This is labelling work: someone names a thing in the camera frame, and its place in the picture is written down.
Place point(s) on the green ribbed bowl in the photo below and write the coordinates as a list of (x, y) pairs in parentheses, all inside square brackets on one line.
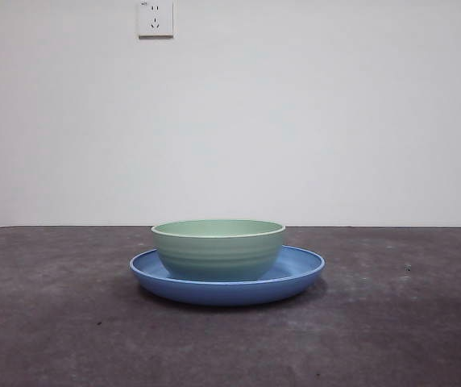
[(218, 258)]

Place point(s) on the blue shallow plate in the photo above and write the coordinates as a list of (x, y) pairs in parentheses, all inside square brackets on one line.
[(226, 293)]

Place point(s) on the white wall socket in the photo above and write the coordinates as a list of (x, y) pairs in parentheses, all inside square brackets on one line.
[(156, 20)]

